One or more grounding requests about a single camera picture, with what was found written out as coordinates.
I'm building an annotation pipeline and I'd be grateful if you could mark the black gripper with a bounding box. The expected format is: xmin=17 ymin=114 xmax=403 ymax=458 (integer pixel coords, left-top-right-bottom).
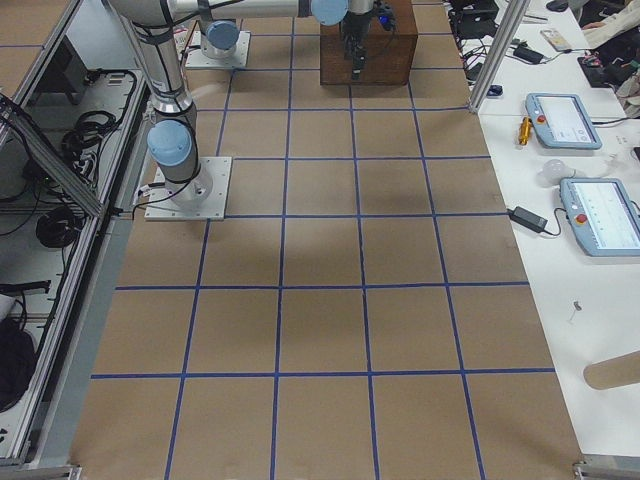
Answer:
xmin=340 ymin=10 xmax=372 ymax=80

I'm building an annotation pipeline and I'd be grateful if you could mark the dark wooden drawer box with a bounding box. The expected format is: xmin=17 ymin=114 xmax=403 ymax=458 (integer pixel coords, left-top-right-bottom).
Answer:
xmin=320 ymin=1 xmax=418 ymax=86

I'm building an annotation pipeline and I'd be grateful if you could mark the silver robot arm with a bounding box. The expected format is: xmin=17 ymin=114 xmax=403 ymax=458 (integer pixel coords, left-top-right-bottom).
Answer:
xmin=110 ymin=1 xmax=380 ymax=208
xmin=198 ymin=19 xmax=240 ymax=59

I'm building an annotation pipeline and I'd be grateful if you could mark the yellow screwdriver tool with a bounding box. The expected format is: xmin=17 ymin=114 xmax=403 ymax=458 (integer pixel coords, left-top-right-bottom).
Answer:
xmin=518 ymin=117 xmax=532 ymax=146

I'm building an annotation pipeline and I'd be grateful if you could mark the far blue teach pendant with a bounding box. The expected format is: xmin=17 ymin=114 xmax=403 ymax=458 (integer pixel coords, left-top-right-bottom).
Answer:
xmin=525 ymin=93 xmax=602 ymax=150

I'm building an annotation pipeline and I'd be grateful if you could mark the blue teach pendant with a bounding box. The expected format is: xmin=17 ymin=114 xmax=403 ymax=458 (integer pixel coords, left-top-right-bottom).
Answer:
xmin=559 ymin=178 xmax=639 ymax=257
xmin=525 ymin=93 xmax=602 ymax=150

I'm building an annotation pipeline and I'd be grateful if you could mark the white light bulb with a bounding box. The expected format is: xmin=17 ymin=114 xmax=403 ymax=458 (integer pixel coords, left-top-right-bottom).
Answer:
xmin=536 ymin=159 xmax=577 ymax=187

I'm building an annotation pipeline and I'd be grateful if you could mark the black power adapter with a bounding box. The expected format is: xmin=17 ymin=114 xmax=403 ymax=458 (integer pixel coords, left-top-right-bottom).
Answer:
xmin=507 ymin=206 xmax=548 ymax=233

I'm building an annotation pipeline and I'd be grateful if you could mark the near blue teach pendant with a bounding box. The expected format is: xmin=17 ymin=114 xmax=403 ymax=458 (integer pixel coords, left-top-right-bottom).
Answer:
xmin=559 ymin=178 xmax=639 ymax=257

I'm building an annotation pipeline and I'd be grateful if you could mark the cardboard tube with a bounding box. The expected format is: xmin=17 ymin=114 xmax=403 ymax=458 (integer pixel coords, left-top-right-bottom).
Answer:
xmin=583 ymin=351 xmax=640 ymax=390

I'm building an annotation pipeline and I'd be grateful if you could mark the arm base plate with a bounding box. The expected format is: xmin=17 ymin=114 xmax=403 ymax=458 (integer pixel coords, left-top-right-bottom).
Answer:
xmin=185 ymin=30 xmax=251 ymax=70
xmin=144 ymin=157 xmax=232 ymax=221

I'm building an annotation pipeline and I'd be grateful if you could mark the aluminium frame post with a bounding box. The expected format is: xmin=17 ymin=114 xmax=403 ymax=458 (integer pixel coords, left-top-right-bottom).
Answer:
xmin=469 ymin=0 xmax=530 ymax=114

